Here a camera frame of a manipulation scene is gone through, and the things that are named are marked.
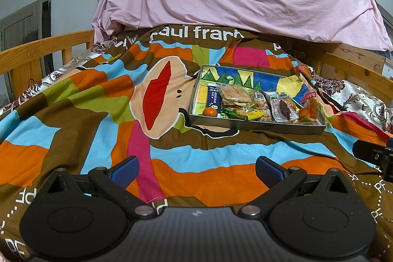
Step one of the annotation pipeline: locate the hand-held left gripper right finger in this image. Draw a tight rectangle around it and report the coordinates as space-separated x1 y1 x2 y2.
239 156 353 217

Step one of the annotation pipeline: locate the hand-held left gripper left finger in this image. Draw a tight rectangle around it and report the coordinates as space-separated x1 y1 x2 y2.
46 156 158 217

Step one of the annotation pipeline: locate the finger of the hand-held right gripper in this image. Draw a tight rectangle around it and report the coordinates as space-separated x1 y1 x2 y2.
353 140 387 167

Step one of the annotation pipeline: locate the metal tray with cartoon drawing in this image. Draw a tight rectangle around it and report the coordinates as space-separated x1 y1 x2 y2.
189 65 327 135

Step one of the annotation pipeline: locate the green white snack packet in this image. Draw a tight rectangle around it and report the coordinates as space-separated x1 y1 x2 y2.
298 116 320 126

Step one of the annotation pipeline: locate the clear dark plum packet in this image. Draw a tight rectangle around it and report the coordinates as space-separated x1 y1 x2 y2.
270 93 300 123

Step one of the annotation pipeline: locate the yellow green snack packet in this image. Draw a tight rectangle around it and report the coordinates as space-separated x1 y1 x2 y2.
221 105 265 122

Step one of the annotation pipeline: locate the clear nut snack packet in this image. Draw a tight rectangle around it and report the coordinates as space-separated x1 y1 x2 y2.
252 90 274 122

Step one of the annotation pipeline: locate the orange snack packet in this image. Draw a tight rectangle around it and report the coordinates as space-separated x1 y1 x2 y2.
299 90 319 120

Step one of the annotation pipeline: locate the clear rice cracker packet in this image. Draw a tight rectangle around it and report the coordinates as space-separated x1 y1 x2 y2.
219 84 255 107

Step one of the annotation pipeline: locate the blue white snack packet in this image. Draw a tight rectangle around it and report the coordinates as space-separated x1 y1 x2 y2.
206 84 222 111

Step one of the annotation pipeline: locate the colourful printed blanket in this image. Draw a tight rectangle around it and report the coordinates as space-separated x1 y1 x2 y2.
0 24 393 262

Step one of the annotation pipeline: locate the white cabinet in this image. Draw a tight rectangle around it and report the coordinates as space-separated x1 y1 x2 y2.
382 56 393 80

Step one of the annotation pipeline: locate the grey door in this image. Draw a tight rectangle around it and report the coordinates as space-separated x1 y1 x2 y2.
0 0 53 66

